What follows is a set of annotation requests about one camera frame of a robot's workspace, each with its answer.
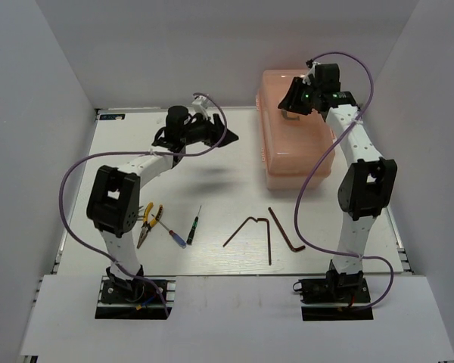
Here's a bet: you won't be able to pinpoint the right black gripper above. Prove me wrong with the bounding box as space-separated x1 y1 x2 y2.
277 77 320 116

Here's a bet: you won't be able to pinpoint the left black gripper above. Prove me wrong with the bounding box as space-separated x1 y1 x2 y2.
182 111 239 148

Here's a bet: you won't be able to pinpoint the pink plastic toolbox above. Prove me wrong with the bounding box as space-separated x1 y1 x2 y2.
256 70 334 191

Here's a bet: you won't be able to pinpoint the short-leg brown hex key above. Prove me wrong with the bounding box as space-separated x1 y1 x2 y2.
268 207 306 253

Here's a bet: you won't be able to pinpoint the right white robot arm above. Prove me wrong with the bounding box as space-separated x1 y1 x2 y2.
278 60 397 302

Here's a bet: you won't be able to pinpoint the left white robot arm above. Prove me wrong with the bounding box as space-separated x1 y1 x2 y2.
86 106 238 302

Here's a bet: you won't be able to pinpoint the bent brown hex key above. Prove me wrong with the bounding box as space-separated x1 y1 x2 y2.
222 216 268 249

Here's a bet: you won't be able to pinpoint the left blue table label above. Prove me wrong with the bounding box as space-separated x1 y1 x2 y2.
99 113 126 120

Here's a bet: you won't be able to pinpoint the long brown hex key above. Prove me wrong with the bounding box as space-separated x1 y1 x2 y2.
263 218 272 266

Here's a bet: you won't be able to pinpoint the black green screwdriver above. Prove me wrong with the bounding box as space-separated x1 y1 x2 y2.
186 206 202 245

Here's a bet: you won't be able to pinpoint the yellow needle-nose pliers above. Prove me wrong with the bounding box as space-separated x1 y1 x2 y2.
136 202 163 249

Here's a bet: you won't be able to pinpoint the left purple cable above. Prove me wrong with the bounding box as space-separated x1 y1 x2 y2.
60 92 229 318

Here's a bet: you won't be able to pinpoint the purple cable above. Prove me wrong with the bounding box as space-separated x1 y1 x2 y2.
294 51 395 312
60 92 229 318

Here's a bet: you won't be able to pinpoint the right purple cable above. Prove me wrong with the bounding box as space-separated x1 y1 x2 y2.
294 51 395 312

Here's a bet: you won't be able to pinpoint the blue handled screwdriver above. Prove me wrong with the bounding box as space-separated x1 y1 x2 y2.
155 218 187 248

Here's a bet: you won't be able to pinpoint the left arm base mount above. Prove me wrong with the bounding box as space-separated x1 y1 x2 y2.
95 276 176 321

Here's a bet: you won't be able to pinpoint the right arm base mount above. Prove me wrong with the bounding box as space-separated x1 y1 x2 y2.
292 278 374 322

